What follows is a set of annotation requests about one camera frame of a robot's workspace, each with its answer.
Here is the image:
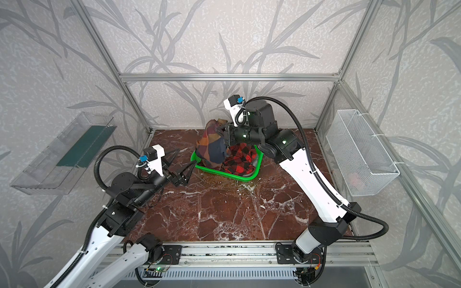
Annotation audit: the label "clear plastic wall bin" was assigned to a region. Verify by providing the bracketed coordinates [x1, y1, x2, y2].
[10, 112, 117, 196]

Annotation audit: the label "green plastic basket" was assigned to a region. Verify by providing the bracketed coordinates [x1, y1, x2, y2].
[190, 144, 264, 182]

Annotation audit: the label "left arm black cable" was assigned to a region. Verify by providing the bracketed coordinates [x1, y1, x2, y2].
[50, 144, 145, 288]

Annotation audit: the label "multicolour plaid shirt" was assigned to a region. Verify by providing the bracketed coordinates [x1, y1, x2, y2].
[195, 119, 228, 170]

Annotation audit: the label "aluminium frame bars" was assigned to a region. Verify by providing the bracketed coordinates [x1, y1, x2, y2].
[71, 1, 461, 266]

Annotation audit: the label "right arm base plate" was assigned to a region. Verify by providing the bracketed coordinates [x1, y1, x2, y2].
[274, 242, 325, 266]

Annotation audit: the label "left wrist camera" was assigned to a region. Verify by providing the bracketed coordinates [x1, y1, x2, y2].
[136, 145, 165, 176]

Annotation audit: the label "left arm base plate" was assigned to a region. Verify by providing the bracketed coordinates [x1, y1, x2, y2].
[146, 245, 182, 267]

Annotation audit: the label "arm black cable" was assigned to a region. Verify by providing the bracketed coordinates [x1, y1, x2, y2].
[50, 144, 145, 288]
[235, 96, 390, 241]

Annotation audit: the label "white wire mesh basket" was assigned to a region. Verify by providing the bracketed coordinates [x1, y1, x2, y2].
[326, 109, 400, 197]

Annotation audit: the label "red black plaid shirt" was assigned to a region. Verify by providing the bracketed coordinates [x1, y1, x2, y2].
[221, 144, 258, 177]

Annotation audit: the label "aluminium front rail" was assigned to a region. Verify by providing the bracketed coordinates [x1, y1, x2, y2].
[161, 241, 379, 270]

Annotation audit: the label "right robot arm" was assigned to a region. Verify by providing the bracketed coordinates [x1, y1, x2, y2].
[219, 95, 361, 264]

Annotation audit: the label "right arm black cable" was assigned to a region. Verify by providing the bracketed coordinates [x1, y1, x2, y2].
[235, 96, 390, 241]

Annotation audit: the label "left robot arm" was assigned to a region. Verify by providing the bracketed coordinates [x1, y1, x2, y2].
[47, 145, 197, 288]

